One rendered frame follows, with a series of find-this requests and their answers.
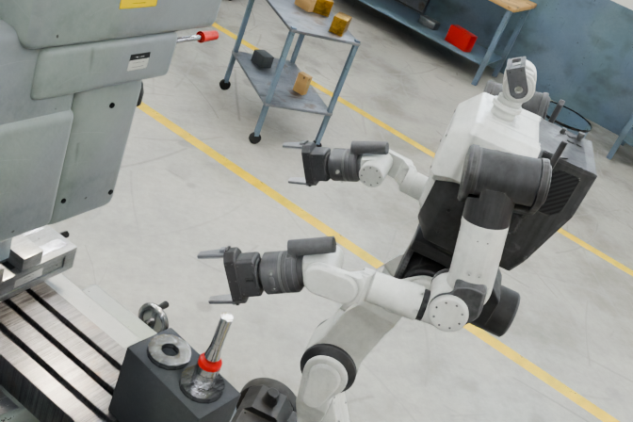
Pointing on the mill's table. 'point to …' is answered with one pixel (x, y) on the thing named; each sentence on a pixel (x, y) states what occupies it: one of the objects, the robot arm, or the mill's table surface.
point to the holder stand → (168, 384)
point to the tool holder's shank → (219, 338)
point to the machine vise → (57, 258)
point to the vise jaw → (24, 253)
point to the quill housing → (95, 148)
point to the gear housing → (101, 64)
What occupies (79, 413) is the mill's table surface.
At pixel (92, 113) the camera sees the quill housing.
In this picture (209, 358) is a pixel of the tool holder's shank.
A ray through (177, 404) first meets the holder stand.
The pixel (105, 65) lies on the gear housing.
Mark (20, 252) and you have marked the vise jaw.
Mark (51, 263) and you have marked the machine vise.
